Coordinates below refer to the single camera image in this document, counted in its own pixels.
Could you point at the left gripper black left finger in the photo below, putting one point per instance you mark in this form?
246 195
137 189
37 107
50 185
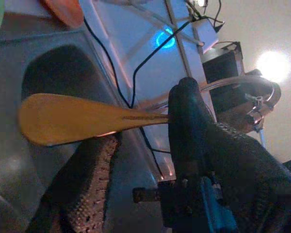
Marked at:
87 182

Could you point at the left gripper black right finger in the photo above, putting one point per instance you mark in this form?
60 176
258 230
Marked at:
196 145

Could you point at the metal spoon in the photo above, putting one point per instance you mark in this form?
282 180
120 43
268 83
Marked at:
63 119

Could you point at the black faucet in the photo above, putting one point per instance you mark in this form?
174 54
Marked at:
232 114

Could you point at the black box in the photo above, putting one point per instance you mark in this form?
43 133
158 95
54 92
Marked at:
220 65

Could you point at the round ceiling lamp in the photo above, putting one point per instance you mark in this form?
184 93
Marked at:
272 66

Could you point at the white box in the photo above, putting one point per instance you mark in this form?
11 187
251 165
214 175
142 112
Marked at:
206 34

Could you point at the stainless steel sink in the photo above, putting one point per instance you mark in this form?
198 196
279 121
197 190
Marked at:
63 70

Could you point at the orange plate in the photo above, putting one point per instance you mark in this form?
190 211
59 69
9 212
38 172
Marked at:
65 12

